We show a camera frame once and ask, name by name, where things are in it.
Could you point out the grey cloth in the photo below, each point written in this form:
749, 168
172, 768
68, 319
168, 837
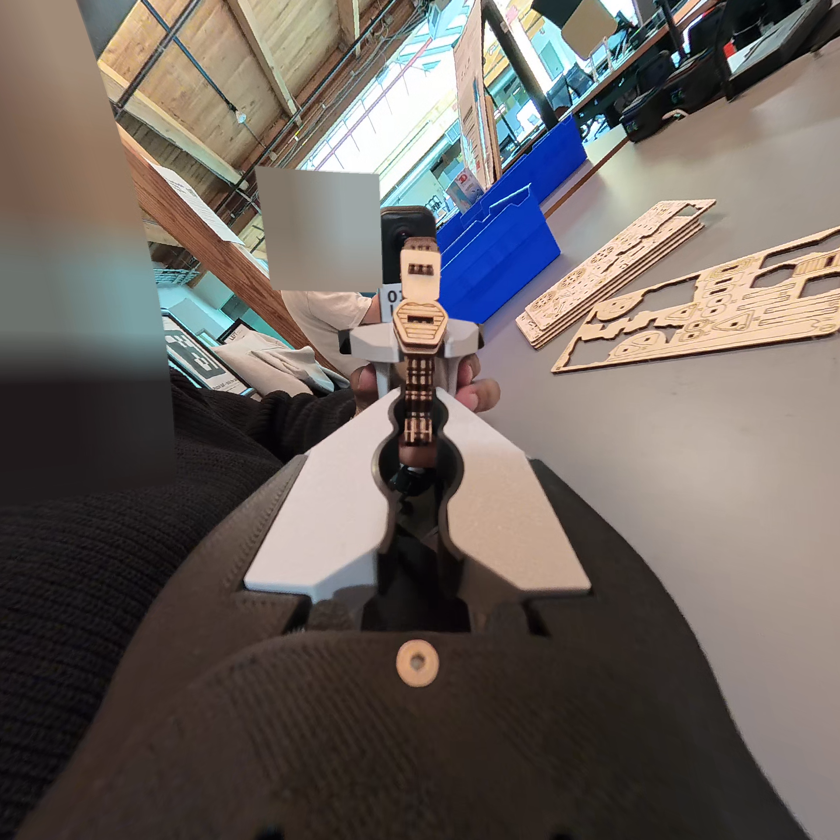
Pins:
282, 367

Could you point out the small blue plastic bin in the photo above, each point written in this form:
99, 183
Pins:
505, 262

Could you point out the wooden part sheet with cutouts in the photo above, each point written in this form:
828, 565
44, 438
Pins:
774, 331

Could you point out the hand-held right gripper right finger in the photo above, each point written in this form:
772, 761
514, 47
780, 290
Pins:
505, 518

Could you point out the black flat case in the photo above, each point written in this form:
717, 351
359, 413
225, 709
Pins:
781, 46

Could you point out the wooden puzzle model assembly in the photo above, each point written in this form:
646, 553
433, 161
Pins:
420, 328

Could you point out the tall cardboard box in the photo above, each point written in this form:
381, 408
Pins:
472, 98

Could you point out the wooden beam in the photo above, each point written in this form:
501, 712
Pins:
216, 249

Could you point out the small framed sign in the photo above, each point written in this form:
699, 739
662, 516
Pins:
246, 334

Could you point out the long blue plastic bin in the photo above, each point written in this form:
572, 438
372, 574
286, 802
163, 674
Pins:
558, 151

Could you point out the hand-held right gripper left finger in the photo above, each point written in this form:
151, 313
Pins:
328, 518

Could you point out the black equipment bag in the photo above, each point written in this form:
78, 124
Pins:
669, 98

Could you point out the person's left hand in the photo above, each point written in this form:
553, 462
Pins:
482, 394

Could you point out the white red printed box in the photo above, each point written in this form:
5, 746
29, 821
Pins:
464, 190

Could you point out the black framed poster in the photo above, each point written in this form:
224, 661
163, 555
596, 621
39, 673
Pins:
197, 354

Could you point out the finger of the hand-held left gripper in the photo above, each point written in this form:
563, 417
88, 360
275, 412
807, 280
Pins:
463, 340
371, 341

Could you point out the white paper notice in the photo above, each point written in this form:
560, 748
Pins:
197, 203

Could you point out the stack of wooden part sheets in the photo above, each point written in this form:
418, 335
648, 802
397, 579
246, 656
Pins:
617, 275

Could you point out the black steel column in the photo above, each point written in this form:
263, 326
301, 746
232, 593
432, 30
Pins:
518, 59

